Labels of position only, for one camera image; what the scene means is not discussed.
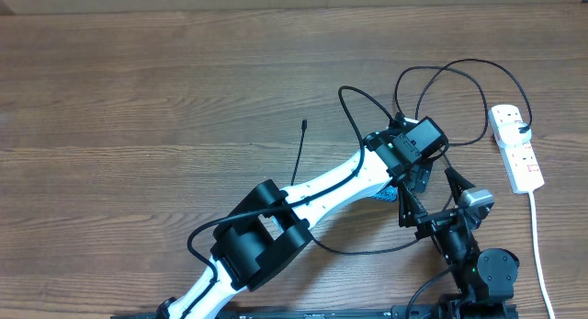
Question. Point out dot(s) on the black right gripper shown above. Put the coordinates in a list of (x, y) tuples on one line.
[(410, 213)]

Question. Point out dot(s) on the white charger adapter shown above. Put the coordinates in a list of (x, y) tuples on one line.
[(512, 133)]

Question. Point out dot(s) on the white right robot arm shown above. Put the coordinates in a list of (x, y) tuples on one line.
[(484, 278)]

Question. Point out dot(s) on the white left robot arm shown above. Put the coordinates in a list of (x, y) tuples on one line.
[(272, 225)]

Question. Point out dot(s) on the Galaxy smartphone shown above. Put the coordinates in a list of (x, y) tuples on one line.
[(389, 194)]

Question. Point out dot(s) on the white power strip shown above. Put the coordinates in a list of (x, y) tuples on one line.
[(520, 161)]

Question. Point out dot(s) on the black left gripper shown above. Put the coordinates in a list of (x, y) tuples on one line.
[(417, 174)]

